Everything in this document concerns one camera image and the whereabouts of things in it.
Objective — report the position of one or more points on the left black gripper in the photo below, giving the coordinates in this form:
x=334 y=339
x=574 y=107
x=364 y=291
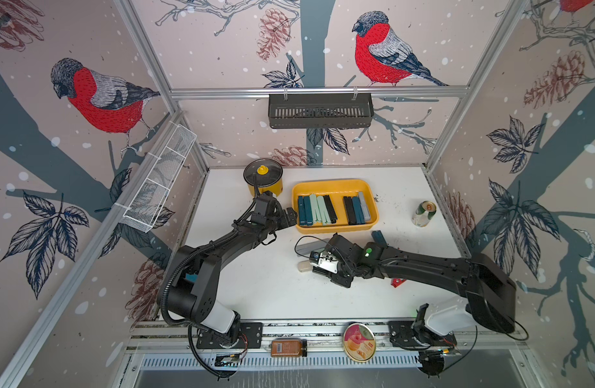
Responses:
x=284 y=221

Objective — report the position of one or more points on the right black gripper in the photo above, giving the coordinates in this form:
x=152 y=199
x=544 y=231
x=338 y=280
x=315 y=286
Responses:
x=340 y=280

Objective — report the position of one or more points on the dark teal pliers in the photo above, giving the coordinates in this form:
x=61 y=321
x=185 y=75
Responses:
x=378 y=238
x=301 y=211
x=308 y=211
x=359 y=215

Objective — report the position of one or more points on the dark teal pliers bottom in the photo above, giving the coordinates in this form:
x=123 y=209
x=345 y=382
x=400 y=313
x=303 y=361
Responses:
x=308 y=211

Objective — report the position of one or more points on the black pliers pair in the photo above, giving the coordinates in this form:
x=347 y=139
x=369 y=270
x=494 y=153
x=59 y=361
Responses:
x=330 y=209

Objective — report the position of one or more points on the beige pruning pliers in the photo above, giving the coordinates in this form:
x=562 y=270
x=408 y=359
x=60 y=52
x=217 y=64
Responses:
x=304 y=266

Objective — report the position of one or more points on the grey pruning pliers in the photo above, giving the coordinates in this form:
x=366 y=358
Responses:
x=365 y=209
x=306 y=249

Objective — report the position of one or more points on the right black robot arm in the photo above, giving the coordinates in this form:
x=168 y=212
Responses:
x=484 y=294

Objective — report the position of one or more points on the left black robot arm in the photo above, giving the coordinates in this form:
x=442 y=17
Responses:
x=188 y=293

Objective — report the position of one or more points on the yellow plastic storage box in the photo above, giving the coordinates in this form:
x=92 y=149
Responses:
x=336 y=189

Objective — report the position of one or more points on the small brown box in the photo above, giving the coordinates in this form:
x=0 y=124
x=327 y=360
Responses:
x=287 y=347

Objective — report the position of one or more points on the yellow pot with dark lid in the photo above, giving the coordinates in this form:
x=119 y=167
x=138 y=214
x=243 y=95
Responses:
x=264 y=175

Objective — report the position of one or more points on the red plastic tool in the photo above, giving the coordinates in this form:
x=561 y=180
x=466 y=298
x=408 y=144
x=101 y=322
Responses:
x=397 y=282

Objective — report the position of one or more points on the round pink tin lid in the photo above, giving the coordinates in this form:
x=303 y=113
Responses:
x=359 y=343

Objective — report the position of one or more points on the teal lidded clear jug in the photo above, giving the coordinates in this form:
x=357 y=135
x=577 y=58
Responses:
x=190 y=277

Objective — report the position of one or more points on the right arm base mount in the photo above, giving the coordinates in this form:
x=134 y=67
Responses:
x=413 y=335

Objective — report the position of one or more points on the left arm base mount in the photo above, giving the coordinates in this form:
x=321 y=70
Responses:
x=241 y=335

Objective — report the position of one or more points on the white mesh wall basket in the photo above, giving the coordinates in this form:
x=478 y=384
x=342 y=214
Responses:
x=143 y=212

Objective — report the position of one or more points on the black hanging wire basket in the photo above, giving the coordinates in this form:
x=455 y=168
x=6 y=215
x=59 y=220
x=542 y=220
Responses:
x=320 y=111

